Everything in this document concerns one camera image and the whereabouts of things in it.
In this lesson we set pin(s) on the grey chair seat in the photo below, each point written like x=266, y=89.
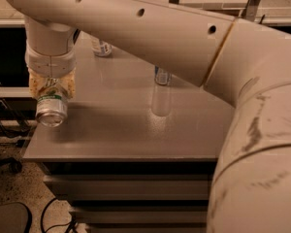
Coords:
x=15, y=218

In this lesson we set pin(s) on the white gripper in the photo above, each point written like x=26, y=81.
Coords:
x=50, y=63

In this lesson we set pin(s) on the tall silver energy drink can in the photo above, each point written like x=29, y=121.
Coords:
x=161, y=76

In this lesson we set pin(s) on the silver green 7up can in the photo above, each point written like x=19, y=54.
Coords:
x=52, y=104

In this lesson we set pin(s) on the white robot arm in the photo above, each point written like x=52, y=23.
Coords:
x=246, y=64

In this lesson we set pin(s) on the grey drawer cabinet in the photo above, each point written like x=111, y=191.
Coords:
x=132, y=156

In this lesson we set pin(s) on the clear plastic water bottle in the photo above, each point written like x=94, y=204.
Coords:
x=100, y=48

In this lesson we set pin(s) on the black office chair base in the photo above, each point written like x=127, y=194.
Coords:
x=14, y=165

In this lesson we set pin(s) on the right metal bracket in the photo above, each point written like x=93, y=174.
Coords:
x=250, y=10

